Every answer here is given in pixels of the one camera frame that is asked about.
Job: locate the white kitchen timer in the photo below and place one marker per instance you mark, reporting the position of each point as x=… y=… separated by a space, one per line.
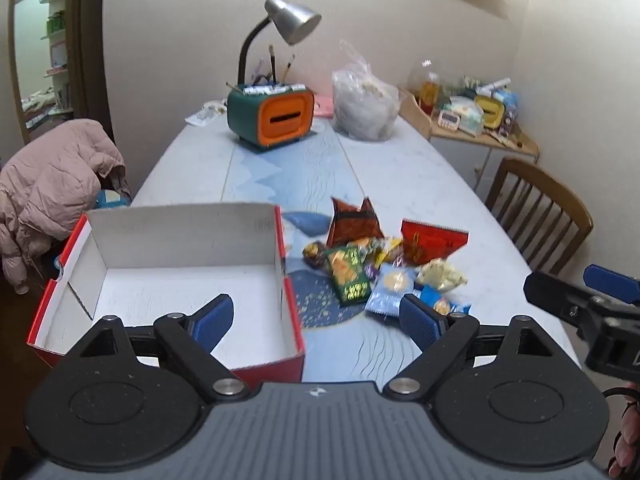
x=448 y=119

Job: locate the person's right hand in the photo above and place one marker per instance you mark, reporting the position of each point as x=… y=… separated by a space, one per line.
x=627 y=440

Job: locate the red and white cardboard box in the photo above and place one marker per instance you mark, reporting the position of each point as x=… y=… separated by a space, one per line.
x=170 y=285

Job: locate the silver desk lamp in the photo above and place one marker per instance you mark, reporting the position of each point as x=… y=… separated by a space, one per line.
x=290 y=19

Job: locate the orange and green tissue box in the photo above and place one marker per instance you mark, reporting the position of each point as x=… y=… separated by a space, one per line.
x=272 y=117

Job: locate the white shelving unit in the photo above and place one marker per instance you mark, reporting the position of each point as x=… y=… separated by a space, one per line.
x=56 y=45

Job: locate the wooden side shelf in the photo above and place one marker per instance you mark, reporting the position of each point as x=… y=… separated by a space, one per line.
x=480 y=137

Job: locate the pale cream snack packet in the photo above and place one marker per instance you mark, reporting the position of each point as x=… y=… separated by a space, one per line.
x=441 y=274

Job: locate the wooden chair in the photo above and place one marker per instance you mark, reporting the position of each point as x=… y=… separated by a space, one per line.
x=542 y=210

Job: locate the yellow container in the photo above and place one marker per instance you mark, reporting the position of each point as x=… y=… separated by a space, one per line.
x=490 y=110

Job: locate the green and yellow candy packet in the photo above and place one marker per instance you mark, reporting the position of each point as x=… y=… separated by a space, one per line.
x=361 y=246

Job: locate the small blue snack packet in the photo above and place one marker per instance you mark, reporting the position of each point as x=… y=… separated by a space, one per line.
x=442 y=304

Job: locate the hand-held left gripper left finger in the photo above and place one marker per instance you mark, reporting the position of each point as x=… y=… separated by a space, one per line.
x=215 y=319

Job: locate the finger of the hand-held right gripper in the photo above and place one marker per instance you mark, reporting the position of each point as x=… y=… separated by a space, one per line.
x=612 y=277
x=555 y=296

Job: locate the wooden door frame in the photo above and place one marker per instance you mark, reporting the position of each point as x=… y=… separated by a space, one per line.
x=87 y=40

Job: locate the clear plastic bottle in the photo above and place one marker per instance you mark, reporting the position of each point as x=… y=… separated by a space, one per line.
x=425 y=85

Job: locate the purple candy wrapper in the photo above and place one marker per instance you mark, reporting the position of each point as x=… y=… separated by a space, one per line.
x=371 y=271

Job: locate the yellow snack packet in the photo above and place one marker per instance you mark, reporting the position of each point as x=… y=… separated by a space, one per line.
x=386 y=250

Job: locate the large red snack bag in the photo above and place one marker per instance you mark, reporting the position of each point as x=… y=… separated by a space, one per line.
x=432 y=242

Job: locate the blue cracker packet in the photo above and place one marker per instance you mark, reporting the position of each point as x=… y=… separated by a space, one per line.
x=392 y=287

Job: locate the brown chocolate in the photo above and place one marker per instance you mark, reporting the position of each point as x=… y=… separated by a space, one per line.
x=313 y=254

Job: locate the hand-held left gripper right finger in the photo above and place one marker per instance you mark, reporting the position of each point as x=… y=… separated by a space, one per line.
x=419 y=322

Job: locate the pink puffer jacket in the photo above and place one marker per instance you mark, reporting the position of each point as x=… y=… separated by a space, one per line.
x=50 y=185

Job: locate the copper foil snack bag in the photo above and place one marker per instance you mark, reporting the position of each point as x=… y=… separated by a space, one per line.
x=352 y=222

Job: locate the green snack packet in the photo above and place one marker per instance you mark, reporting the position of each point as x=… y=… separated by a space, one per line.
x=350 y=280

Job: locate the clear plastic bag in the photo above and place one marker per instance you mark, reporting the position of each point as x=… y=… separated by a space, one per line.
x=365 y=105

